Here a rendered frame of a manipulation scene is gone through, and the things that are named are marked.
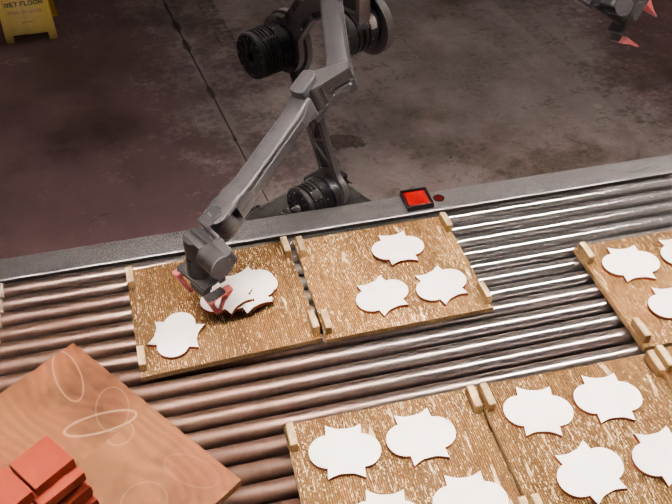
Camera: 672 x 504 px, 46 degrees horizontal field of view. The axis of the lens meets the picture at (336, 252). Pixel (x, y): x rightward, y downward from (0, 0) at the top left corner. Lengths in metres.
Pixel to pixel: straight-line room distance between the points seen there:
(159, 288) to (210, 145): 2.17
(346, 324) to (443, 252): 0.35
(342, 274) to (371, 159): 2.02
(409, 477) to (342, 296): 0.51
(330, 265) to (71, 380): 0.69
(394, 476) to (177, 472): 0.42
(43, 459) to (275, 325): 0.72
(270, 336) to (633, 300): 0.87
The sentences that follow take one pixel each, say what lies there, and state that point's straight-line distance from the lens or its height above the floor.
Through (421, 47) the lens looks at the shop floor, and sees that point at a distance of 4.93.
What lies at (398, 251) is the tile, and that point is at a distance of 2.02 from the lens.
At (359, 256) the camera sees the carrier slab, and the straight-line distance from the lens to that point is 2.01.
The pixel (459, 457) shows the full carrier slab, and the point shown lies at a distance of 1.65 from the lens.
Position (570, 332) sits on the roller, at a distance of 1.94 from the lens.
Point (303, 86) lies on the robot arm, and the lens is 1.83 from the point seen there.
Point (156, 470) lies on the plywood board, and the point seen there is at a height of 1.04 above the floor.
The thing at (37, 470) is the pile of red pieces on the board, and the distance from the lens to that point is 1.30.
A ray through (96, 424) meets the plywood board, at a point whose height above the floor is 1.04.
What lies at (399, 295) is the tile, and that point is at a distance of 1.90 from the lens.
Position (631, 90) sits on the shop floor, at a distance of 4.77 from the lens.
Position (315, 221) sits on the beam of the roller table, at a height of 0.91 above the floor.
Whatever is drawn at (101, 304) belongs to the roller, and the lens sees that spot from 2.00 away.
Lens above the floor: 2.30
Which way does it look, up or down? 42 degrees down
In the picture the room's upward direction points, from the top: straight up
